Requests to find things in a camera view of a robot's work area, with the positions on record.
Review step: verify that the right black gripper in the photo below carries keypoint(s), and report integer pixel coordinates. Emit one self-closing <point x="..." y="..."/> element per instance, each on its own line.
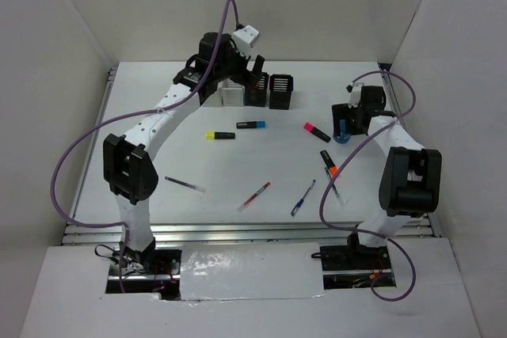
<point x="342" y="112"/>

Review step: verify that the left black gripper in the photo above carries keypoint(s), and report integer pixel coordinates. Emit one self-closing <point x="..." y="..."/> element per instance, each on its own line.
<point x="245" y="77"/>

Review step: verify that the blue glue bottle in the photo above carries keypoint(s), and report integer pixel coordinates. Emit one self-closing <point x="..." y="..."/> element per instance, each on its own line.
<point x="341" y="137"/>

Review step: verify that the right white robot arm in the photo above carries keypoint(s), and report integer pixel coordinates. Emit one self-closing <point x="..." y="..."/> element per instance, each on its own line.
<point x="410" y="183"/>

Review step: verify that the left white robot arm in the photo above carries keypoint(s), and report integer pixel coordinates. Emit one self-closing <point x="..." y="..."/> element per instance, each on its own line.
<point x="128" y="159"/>

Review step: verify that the pink highlighter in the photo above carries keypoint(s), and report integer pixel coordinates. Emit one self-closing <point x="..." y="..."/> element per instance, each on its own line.
<point x="316" y="132"/>

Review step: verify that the right black slotted container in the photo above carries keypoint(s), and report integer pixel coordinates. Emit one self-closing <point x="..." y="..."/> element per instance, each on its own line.
<point x="280" y="91"/>

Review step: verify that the black slotted container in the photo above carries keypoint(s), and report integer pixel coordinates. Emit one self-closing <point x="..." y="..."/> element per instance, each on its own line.
<point x="280" y="91"/>
<point x="257" y="96"/>

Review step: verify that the left black slotted container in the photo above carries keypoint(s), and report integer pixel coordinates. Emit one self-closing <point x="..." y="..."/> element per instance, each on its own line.
<point x="257" y="96"/>

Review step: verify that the orange highlighter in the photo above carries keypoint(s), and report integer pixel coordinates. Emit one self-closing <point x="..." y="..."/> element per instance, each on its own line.
<point x="329" y="163"/>

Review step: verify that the blue highlighter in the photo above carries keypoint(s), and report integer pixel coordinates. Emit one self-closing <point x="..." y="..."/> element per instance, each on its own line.
<point x="250" y="125"/>

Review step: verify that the green pen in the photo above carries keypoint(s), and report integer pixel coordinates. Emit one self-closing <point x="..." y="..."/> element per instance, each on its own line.
<point x="334" y="189"/>

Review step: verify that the blue pen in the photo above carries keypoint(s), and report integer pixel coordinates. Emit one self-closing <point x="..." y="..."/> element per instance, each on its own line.
<point x="299" y="204"/>

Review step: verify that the yellow highlighter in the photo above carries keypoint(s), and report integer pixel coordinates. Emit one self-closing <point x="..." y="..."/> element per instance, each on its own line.
<point x="219" y="135"/>

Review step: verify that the red pen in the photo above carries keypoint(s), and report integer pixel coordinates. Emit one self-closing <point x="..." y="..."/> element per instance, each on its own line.
<point x="247" y="202"/>

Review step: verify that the dark purple pen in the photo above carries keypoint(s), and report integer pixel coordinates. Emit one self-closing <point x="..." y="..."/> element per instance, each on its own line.
<point x="186" y="184"/>

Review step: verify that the white taped cover panel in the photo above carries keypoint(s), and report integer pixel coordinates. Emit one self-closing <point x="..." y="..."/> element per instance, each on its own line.
<point x="244" y="272"/>

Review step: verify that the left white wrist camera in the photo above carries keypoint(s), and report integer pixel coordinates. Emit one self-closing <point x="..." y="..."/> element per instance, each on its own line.
<point x="245" y="39"/>

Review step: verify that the aluminium frame rail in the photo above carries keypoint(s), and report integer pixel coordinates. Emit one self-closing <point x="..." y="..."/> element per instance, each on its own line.
<point x="283" y="154"/>

